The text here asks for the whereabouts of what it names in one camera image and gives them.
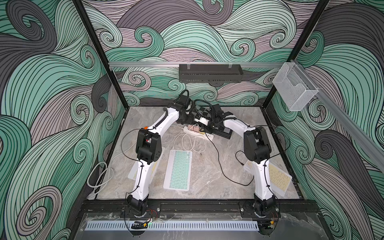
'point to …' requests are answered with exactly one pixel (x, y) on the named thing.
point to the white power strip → (192, 132)
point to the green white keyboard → (178, 172)
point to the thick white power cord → (100, 173)
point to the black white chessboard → (220, 129)
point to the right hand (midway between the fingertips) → (204, 127)
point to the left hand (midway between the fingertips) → (189, 119)
